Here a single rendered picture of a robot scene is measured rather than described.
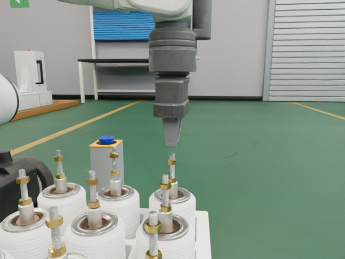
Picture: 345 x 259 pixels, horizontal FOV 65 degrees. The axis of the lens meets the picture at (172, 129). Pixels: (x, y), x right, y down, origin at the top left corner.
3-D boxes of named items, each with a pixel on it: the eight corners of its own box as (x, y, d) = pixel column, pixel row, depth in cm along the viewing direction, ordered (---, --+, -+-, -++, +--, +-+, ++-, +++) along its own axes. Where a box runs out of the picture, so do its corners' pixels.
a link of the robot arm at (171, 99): (156, 108, 59) (156, 51, 57) (200, 109, 57) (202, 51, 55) (140, 117, 47) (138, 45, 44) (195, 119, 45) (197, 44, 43)
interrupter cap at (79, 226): (86, 244, 40) (86, 240, 40) (62, 225, 45) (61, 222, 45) (127, 224, 45) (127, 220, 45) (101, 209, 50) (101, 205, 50)
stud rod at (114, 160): (114, 183, 55) (112, 147, 54) (112, 182, 56) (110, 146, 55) (118, 182, 56) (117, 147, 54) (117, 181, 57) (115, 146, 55)
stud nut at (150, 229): (161, 225, 32) (161, 219, 32) (161, 234, 30) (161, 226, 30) (145, 225, 32) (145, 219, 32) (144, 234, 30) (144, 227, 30)
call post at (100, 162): (95, 254, 76) (88, 146, 70) (103, 239, 83) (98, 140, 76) (120, 256, 75) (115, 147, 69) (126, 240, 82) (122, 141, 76)
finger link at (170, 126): (163, 146, 52) (163, 113, 51) (179, 146, 52) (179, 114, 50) (161, 148, 51) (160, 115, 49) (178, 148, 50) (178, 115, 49)
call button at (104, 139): (96, 146, 71) (96, 138, 71) (101, 142, 75) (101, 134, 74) (111, 146, 71) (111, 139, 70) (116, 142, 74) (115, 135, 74)
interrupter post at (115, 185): (123, 194, 56) (123, 179, 56) (114, 198, 55) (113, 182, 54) (117, 190, 58) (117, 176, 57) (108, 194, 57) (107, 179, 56)
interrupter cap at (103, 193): (141, 195, 56) (141, 191, 56) (109, 206, 51) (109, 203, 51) (121, 184, 62) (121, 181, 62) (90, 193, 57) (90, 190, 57)
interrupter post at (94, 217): (92, 230, 43) (91, 211, 43) (84, 225, 45) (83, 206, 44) (105, 224, 45) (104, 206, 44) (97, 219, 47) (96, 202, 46)
